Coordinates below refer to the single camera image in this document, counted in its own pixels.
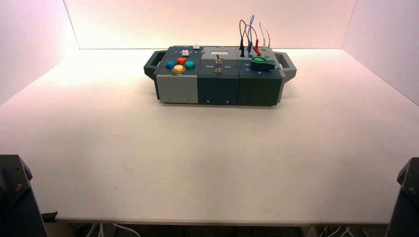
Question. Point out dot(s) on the grey green control box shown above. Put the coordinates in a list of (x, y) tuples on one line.
[(217, 88)]

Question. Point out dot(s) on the green round push button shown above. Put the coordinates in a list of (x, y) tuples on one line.
[(190, 64)]

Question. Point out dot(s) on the yellow round push button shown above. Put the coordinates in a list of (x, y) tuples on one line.
[(179, 69)]

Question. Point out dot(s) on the red round push button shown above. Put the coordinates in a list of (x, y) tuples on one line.
[(181, 60)]

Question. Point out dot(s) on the blue round push button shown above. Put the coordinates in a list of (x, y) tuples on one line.
[(170, 64)]

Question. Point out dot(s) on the green rotary knob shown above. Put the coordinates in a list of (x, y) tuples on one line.
[(262, 63)]

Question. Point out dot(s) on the metal toggle switch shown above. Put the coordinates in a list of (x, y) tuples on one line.
[(218, 63)]

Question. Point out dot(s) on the white rocker switch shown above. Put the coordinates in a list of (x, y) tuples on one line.
[(185, 53)]

